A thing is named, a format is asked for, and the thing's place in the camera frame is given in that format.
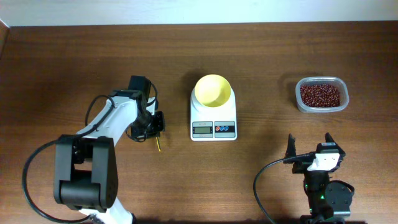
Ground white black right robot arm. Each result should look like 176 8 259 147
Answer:
285 133 354 224

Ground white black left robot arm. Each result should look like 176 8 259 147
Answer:
53 76 165 223

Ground clear plastic food container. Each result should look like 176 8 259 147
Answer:
295 77 349 113

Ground yellow plastic bowl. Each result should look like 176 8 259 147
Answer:
194 74 232 108

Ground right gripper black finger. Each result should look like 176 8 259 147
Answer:
284 134 296 163
325 133 335 143

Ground red azuki beans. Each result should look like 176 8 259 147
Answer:
299 84 340 108

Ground white digital kitchen scale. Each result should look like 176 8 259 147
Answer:
190 88 238 141

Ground yellow plastic scoop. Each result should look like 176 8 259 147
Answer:
155 137 162 152

